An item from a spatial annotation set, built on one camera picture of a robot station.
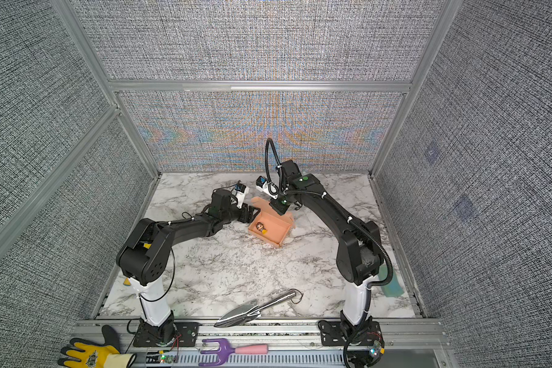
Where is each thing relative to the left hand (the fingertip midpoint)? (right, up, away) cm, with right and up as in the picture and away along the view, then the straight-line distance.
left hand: (257, 205), depth 95 cm
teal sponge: (+49, -28, -15) cm, 58 cm away
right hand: (+7, +4, -8) cm, 11 cm away
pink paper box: (+5, -9, +3) cm, 11 cm away
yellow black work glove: (-50, -43, -26) cm, 71 cm away
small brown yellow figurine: (+1, -9, +1) cm, 9 cm away
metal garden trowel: (-2, -35, -17) cm, 39 cm away
